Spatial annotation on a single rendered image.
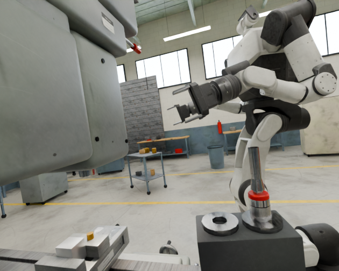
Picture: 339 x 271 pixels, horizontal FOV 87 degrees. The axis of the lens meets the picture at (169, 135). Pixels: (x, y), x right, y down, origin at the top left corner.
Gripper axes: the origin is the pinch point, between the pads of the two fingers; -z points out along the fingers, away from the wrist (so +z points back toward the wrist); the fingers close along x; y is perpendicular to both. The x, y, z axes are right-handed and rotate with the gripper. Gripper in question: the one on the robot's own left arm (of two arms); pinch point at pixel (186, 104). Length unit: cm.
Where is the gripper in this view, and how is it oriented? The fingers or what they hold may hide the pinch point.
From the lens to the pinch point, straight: 61.6
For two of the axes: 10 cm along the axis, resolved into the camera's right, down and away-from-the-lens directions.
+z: 9.1, -3.8, 1.3
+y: 1.1, -0.7, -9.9
